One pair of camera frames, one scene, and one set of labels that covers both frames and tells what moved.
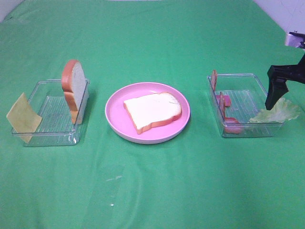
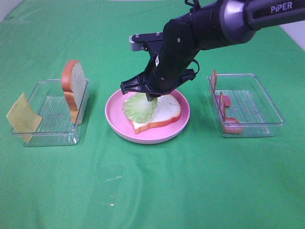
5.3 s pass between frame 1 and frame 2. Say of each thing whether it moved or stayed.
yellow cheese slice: stayed
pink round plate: stayed
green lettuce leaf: moved
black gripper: moved
